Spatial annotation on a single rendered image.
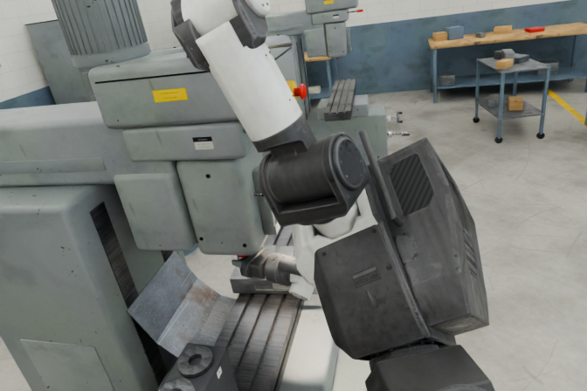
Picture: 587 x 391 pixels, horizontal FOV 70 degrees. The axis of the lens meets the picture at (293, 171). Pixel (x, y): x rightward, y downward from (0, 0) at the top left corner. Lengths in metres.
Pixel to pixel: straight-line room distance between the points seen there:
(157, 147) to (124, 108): 0.12
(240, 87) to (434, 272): 0.39
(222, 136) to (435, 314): 0.63
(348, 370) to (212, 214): 0.75
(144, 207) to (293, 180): 0.69
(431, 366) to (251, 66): 0.48
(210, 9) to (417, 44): 7.05
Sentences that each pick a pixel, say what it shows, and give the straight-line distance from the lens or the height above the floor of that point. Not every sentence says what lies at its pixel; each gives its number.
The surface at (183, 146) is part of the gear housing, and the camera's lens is 1.09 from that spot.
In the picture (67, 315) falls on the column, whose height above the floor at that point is 1.18.
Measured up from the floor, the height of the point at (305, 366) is 0.90.
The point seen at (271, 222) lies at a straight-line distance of 1.23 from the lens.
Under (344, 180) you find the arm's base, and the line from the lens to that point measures 0.60.
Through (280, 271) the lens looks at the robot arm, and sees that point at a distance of 1.24.
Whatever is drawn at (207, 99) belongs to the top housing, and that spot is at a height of 1.79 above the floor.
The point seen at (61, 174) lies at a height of 1.60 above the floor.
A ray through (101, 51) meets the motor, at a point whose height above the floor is 1.92.
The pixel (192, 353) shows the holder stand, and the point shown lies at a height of 1.18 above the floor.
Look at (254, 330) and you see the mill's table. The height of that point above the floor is 0.97.
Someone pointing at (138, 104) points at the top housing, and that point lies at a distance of 1.10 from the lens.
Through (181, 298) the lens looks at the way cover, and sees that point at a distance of 1.65.
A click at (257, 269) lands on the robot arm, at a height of 1.25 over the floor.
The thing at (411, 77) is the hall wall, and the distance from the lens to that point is 7.70.
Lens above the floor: 2.01
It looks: 24 degrees down
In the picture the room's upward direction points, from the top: 9 degrees counter-clockwise
